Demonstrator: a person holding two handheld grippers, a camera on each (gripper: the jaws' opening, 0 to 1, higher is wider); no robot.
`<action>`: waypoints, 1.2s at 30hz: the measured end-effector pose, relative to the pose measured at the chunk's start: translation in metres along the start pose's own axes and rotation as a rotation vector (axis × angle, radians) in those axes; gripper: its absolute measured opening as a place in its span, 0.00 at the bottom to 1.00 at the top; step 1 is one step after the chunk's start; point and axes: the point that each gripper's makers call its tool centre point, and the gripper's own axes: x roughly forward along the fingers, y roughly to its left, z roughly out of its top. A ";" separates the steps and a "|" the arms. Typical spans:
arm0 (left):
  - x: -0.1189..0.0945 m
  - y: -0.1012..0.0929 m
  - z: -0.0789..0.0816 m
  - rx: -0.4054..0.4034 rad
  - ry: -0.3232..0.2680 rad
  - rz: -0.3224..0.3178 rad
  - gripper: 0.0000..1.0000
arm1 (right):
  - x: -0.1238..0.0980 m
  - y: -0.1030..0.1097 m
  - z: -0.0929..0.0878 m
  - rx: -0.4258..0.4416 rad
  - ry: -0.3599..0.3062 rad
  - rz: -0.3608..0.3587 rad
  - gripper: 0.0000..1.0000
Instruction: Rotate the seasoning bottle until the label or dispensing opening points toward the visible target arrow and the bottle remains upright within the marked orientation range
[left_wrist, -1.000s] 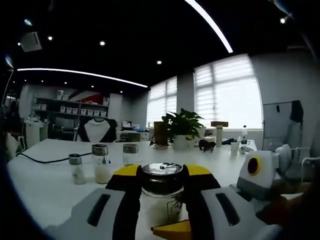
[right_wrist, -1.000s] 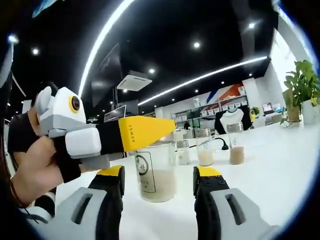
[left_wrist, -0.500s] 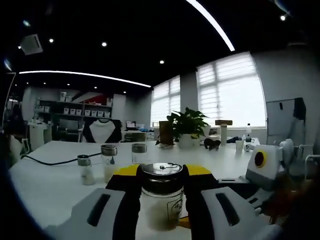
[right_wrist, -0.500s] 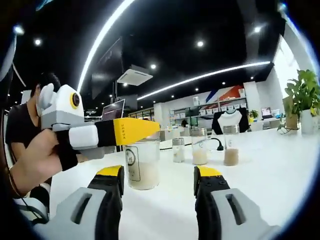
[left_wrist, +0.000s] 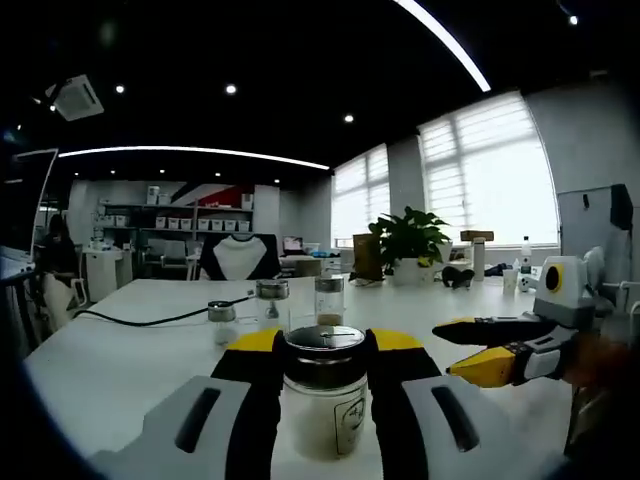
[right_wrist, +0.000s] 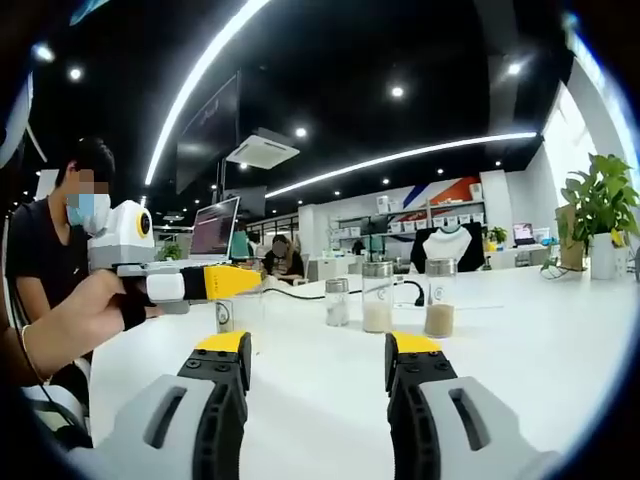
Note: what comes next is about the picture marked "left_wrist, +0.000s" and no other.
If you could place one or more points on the white paper cup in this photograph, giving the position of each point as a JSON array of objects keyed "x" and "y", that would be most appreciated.
[{"x": 510, "y": 282}]

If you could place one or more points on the glass seasoning bottle white powder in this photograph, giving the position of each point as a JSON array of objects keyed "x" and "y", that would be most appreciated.
[
  {"x": 325, "y": 400},
  {"x": 221, "y": 312}
]

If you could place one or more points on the tall seasoning bottle cream grains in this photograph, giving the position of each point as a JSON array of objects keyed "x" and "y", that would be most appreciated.
[{"x": 272, "y": 290}]

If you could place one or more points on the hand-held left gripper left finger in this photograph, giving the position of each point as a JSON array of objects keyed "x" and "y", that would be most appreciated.
[{"x": 250, "y": 400}]

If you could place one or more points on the white game controller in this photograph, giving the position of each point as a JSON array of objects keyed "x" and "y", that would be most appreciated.
[{"x": 525, "y": 285}]

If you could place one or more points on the grey office chair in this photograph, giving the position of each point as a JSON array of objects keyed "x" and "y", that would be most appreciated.
[{"x": 175, "y": 252}]

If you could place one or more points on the person's right hand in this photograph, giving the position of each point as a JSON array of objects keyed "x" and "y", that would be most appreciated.
[{"x": 605, "y": 355}]

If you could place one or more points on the white office chair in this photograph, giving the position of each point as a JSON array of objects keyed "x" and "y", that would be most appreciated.
[{"x": 57, "y": 300}]

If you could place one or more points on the white low cabinet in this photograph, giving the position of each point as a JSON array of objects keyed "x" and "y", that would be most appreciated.
[{"x": 105, "y": 275}]

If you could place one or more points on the brown paper bag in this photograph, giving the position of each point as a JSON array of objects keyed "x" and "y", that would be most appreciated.
[{"x": 365, "y": 255}]

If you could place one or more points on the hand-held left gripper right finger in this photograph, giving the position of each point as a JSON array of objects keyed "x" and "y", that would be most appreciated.
[{"x": 395, "y": 410}]

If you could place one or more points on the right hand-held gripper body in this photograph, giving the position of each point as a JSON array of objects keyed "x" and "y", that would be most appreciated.
[{"x": 570, "y": 310}]

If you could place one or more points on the dark headphones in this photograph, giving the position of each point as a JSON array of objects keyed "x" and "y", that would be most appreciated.
[{"x": 452, "y": 275}]

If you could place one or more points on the storage shelf with white bins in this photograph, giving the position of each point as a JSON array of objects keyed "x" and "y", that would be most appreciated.
[{"x": 175, "y": 223}]

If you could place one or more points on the black hanging cloth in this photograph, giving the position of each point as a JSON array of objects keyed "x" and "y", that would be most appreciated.
[{"x": 621, "y": 207}]

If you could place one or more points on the long ceiling light strip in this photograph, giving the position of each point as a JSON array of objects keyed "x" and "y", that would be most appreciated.
[
  {"x": 450, "y": 47},
  {"x": 200, "y": 150}
]

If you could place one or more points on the small desk monitor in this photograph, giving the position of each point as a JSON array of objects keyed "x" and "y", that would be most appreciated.
[{"x": 293, "y": 244}]

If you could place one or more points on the cardboard box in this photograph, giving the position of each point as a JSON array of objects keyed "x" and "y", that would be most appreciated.
[{"x": 477, "y": 235}]

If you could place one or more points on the ceiling air conditioner unit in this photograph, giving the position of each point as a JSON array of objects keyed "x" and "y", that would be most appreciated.
[{"x": 80, "y": 100}]

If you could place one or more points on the grey cabinet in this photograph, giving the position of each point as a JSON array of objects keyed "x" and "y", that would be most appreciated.
[{"x": 585, "y": 225}]

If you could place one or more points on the white window blinds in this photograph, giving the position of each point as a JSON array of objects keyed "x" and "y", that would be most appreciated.
[
  {"x": 360, "y": 195},
  {"x": 490, "y": 165}
]

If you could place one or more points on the tall seasoning bottle brown powder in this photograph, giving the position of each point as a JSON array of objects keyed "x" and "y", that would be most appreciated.
[{"x": 329, "y": 300}]

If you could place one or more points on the white plant pot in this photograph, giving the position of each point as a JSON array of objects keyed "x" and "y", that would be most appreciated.
[{"x": 407, "y": 272}]

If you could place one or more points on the green potted plant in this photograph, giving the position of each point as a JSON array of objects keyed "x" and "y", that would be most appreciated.
[{"x": 410, "y": 235}]

